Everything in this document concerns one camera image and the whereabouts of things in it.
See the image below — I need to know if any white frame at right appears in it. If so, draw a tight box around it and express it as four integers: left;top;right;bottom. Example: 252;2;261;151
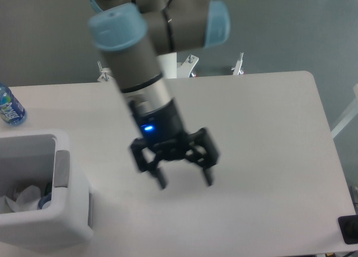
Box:
331;84;357;138

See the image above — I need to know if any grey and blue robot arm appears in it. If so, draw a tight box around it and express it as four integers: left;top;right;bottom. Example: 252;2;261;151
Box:
88;0;230;188

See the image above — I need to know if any white trash can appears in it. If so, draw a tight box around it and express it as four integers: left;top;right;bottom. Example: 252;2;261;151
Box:
1;129;93;249

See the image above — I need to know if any blue labelled water bottle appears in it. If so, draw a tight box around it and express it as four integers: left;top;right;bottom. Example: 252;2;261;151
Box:
1;83;27;126

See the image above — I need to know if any white clamp bracket with screw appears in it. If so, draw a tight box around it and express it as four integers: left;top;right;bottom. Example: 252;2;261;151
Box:
231;52;244;75

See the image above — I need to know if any crushed clear plastic bottle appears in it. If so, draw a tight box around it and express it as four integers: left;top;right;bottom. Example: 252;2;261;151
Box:
37;183;53;210

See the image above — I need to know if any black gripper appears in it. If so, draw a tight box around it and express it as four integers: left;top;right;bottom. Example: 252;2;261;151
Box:
129;100;220;190

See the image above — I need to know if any black device at table edge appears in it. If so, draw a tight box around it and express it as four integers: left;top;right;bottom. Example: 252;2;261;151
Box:
338;215;357;245

